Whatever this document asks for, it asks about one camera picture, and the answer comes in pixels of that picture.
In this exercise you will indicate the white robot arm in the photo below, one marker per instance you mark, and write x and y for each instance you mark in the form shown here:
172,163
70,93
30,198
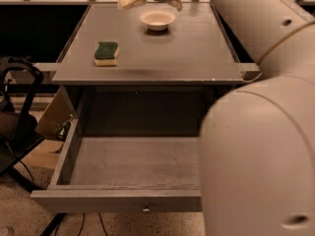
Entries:
256,144

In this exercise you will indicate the round metal drawer knob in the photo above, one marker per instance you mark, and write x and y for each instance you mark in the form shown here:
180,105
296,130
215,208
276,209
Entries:
146,209

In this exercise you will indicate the black chair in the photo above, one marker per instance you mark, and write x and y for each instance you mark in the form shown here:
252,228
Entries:
18,136

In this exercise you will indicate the cardboard box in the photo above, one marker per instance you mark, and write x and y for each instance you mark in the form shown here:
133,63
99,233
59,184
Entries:
46,154

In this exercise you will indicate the green bottle on floor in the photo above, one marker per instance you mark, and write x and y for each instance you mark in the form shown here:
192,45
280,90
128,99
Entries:
63,129

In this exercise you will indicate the white paper bowl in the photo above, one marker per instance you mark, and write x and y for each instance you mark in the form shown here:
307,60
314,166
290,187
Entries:
157,20

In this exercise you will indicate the green and yellow sponge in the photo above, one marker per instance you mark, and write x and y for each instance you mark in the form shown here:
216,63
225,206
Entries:
106,54

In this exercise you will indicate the open grey top drawer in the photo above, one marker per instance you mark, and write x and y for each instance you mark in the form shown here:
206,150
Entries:
128,147

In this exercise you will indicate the grey wooden cabinet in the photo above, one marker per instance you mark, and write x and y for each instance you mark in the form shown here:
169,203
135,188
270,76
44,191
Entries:
193,52

